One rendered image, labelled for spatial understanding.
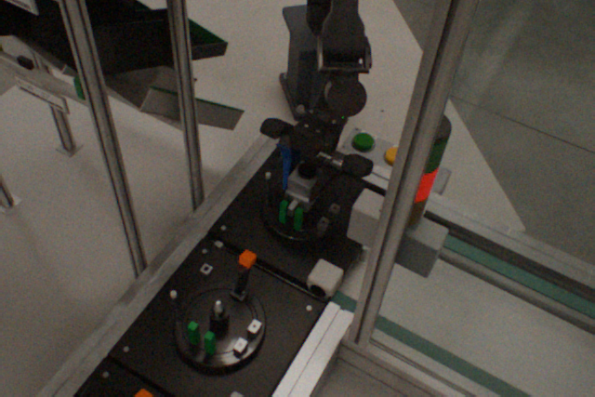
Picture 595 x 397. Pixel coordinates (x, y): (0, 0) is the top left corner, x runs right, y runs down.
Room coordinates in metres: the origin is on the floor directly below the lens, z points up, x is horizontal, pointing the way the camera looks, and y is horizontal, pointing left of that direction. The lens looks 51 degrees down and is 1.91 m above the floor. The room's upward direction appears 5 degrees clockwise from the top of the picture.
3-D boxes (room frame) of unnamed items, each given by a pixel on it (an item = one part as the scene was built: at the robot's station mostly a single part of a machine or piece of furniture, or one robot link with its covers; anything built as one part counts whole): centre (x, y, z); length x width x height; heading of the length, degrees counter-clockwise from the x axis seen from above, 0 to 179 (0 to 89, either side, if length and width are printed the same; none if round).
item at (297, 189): (0.66, 0.00, 1.06); 0.08 x 0.04 x 0.07; 155
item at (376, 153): (0.83, -0.18, 0.93); 0.21 x 0.07 x 0.06; 64
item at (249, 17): (1.07, 0.03, 0.84); 0.90 x 0.70 x 0.03; 20
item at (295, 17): (1.09, -0.02, 0.96); 0.15 x 0.15 x 0.20; 20
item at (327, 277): (0.54, -0.05, 0.97); 0.05 x 0.05 x 0.04; 64
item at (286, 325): (0.44, 0.10, 1.01); 0.24 x 0.24 x 0.13; 64
